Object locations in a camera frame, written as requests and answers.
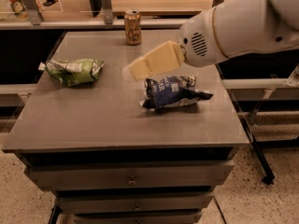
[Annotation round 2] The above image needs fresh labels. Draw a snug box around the blue chip bag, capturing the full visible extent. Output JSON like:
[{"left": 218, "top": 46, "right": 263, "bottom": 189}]
[{"left": 140, "top": 76, "right": 213, "bottom": 111}]

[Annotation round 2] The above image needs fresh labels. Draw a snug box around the drawer with knob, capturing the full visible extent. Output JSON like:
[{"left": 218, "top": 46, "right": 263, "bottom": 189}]
[
  {"left": 27, "top": 161, "right": 234, "bottom": 191},
  {"left": 57, "top": 192, "right": 212, "bottom": 214}
]

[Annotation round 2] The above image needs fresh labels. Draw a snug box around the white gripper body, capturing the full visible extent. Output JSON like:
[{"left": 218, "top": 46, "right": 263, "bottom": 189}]
[{"left": 178, "top": 7, "right": 230, "bottom": 68}]

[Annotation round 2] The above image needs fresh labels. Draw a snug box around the orange soda can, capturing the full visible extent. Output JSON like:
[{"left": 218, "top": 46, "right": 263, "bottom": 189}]
[{"left": 124, "top": 9, "right": 141, "bottom": 45}]

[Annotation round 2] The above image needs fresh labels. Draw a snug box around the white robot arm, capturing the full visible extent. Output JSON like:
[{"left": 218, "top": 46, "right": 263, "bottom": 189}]
[{"left": 122, "top": 0, "right": 299, "bottom": 82}]

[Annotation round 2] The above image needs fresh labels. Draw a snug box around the top drawer with knob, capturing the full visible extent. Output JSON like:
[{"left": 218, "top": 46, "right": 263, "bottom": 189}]
[{"left": 27, "top": 161, "right": 234, "bottom": 191}]

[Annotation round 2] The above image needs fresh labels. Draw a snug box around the bottom drawer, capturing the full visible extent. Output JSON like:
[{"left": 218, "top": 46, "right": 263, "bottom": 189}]
[{"left": 72, "top": 211, "right": 202, "bottom": 224}]

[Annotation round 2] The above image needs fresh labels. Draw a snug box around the small black object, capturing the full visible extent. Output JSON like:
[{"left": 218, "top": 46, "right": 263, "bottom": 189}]
[{"left": 43, "top": 0, "right": 58, "bottom": 7}]

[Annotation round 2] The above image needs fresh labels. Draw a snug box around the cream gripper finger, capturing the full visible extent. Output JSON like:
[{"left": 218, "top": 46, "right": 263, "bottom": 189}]
[{"left": 122, "top": 41, "right": 185, "bottom": 82}]

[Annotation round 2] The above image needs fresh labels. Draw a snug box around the grey metal bracket middle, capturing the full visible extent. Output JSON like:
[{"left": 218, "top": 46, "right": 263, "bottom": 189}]
[{"left": 101, "top": 0, "right": 113, "bottom": 24}]

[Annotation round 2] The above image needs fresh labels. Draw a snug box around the black metal table leg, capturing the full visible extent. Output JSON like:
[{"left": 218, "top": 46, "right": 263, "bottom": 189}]
[{"left": 240, "top": 118, "right": 275, "bottom": 185}]

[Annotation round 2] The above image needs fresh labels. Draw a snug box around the grey metal bracket left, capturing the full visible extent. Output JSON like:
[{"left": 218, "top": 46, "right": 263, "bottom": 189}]
[{"left": 22, "top": 0, "right": 43, "bottom": 25}]

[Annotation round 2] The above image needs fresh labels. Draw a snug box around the green chip bag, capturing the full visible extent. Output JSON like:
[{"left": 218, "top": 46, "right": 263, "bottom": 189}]
[{"left": 38, "top": 59, "right": 105, "bottom": 88}]

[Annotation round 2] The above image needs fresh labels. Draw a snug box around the middle drawer with knob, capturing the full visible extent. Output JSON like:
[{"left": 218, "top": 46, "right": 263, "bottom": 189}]
[{"left": 57, "top": 192, "right": 212, "bottom": 214}]

